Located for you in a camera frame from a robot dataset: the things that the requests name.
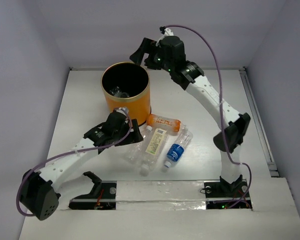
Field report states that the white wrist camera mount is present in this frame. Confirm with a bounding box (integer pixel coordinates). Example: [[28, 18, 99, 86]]
[[155, 26, 174, 46]]

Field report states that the clear bottle black label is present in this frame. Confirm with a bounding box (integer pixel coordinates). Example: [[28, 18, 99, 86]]
[[109, 86, 130, 99]]

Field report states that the metal rail right side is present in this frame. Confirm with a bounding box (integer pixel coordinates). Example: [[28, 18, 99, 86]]
[[239, 67, 281, 178]]

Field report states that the clear bottle blue label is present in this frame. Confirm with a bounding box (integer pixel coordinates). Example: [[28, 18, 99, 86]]
[[162, 128, 193, 173]]

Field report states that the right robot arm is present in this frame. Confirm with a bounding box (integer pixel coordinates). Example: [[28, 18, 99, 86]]
[[129, 36, 251, 196]]

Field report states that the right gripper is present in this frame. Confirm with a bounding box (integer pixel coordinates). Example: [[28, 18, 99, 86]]
[[130, 36, 175, 73]]

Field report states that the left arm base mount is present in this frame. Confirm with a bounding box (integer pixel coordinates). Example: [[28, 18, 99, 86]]
[[68, 171, 117, 210]]

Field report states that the clear unlabelled plastic bottle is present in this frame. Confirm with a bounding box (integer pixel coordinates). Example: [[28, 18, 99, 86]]
[[125, 125, 153, 164]]

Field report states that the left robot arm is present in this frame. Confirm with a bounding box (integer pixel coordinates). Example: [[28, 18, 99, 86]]
[[16, 107, 138, 221]]

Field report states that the orange cylindrical bin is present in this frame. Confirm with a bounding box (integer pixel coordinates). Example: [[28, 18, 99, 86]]
[[100, 62, 151, 126]]

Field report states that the orange label plastic bottle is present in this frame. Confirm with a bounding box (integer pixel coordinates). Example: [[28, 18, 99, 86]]
[[146, 114, 188, 136]]

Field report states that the clear bottle cream label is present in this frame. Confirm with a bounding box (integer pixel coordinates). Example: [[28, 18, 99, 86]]
[[140, 128, 168, 177]]

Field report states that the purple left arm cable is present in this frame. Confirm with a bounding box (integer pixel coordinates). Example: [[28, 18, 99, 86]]
[[16, 107, 132, 217]]

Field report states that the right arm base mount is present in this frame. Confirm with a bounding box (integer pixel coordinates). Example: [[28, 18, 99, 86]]
[[199, 175, 252, 210]]

